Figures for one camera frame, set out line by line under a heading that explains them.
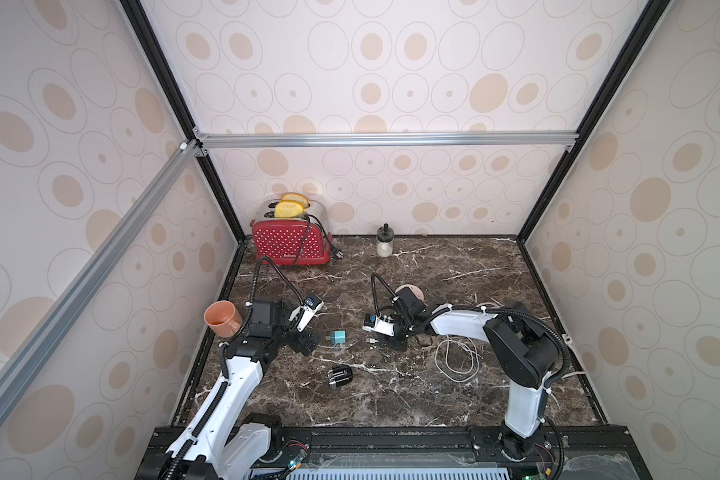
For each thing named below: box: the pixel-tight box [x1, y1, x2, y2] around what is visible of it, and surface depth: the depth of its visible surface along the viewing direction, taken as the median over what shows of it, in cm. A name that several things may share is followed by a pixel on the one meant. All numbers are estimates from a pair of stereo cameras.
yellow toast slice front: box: [274, 201, 304, 218], surface depth 105 cm
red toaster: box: [250, 199, 332, 265], surface depth 105 cm
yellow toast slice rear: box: [280, 192, 311, 209], surface depth 108 cm
